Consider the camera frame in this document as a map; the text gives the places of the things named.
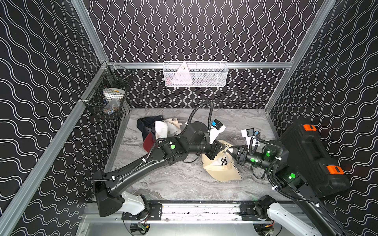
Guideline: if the white wire basket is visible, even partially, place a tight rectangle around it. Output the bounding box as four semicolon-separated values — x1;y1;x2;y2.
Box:
162;62;229;88

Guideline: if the black orange tool case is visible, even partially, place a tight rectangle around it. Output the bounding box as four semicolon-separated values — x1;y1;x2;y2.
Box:
280;120;351;198

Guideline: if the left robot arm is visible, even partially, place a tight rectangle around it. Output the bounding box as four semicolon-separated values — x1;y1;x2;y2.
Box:
93;100;224;220

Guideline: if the white baseball cap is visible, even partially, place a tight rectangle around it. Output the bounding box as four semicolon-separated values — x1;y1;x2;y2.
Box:
155;121;176;139

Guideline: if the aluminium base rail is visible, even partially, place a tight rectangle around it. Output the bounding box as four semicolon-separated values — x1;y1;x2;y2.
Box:
85;202;299;224

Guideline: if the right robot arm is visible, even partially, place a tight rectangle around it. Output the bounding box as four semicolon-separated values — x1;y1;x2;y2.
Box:
228;140;351;236

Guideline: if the black wire basket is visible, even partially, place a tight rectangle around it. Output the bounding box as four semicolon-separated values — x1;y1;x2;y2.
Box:
83;63;136;120

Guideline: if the pink triangular card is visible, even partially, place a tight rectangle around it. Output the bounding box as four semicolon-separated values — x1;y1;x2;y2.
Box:
171;62;193;87

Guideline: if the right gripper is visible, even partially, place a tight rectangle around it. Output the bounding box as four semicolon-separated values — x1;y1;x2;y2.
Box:
225;144;276;175

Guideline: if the tan baseball cap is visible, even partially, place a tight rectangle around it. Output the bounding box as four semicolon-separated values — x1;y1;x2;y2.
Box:
201;140;242;182

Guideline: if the navy baseball cap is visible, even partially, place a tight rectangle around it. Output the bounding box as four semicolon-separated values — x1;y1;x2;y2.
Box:
136;115;163;140

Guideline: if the red baseball cap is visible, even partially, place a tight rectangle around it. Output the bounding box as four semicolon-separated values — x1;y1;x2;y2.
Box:
143;132;156;152

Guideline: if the cream baseball cap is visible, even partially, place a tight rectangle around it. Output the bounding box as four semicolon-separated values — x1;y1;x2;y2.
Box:
164;118;183;137

